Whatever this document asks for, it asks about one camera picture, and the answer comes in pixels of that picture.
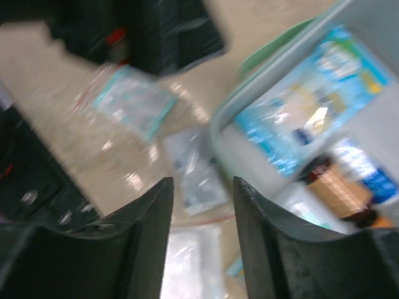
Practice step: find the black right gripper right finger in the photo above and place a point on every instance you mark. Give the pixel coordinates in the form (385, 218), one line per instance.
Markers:
(285, 256)

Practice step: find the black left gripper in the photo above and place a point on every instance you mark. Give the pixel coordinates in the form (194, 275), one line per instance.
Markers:
(157, 37)

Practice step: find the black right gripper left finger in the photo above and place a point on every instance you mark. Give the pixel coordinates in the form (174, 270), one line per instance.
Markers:
(119, 256)

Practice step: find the teal clear zip bag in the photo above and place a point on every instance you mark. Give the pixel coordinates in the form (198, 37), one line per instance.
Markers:
(128, 97)

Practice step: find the white gauze pack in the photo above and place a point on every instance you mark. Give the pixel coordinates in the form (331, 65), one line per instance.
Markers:
(193, 266)

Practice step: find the brown bottle orange cap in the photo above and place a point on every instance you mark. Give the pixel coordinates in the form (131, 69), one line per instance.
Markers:
(348, 200)

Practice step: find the blue cotton swab bag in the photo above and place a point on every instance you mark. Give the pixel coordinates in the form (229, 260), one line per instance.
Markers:
(319, 95)

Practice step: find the mint green medicine case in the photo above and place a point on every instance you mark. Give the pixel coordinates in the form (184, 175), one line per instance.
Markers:
(374, 128)

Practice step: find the white plastic bottle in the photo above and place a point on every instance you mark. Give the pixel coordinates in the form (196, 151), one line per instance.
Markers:
(297, 199)

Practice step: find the clear flat sachet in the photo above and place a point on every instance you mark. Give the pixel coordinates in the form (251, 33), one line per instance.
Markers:
(195, 166)

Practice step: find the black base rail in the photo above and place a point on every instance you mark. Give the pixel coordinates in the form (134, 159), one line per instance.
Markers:
(34, 186)

